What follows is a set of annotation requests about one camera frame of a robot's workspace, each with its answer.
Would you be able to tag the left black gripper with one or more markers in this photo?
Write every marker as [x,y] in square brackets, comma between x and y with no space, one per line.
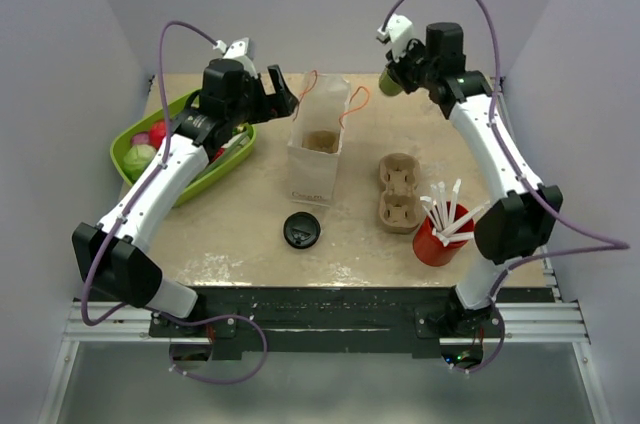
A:
[277,105]

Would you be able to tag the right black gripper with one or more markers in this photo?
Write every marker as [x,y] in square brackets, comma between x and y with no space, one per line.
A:
[413,47]

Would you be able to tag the green paper coffee cup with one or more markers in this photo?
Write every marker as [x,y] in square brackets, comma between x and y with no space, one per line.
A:
[388,86]

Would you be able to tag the single brown pulp carrier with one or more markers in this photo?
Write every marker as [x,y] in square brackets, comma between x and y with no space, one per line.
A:
[323,141]

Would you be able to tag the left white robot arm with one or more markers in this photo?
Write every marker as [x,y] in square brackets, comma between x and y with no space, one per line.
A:
[112,254]

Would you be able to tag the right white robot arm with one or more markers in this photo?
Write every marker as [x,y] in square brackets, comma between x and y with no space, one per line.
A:
[519,220]

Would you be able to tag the green plastic bin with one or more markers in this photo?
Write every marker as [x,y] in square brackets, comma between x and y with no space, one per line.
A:
[210,174]

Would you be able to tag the red chili pepper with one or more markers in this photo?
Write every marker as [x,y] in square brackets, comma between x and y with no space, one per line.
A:
[217,155]

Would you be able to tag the brown pulp cup carrier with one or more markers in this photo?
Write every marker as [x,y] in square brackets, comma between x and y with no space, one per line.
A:
[399,208]

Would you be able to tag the red apple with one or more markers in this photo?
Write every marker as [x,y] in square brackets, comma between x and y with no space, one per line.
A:
[157,133]

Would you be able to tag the red onion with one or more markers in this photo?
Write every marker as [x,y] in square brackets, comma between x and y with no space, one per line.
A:
[141,138]

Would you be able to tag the green cabbage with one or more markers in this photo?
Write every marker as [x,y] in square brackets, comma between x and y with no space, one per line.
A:
[136,160]

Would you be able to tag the white wrapped straw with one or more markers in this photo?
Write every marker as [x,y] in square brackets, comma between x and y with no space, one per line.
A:
[440,207]

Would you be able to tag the red cup holder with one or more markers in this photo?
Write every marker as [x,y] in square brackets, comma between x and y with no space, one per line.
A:
[434,252]

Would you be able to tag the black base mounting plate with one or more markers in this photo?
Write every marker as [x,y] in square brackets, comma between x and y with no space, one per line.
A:
[372,320]

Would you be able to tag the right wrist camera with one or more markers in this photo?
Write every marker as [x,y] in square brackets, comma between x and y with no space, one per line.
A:
[396,35]

